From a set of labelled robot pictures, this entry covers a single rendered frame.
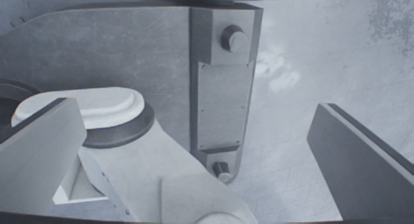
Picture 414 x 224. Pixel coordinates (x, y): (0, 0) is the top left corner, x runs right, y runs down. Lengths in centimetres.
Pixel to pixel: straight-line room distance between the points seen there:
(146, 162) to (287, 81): 61
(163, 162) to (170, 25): 27
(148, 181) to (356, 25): 82
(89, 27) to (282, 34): 54
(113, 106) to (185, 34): 21
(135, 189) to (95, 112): 14
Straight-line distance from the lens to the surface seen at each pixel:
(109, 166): 32
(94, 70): 49
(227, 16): 42
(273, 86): 79
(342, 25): 86
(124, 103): 36
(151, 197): 28
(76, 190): 50
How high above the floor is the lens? 61
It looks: 57 degrees down
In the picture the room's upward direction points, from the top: 158 degrees clockwise
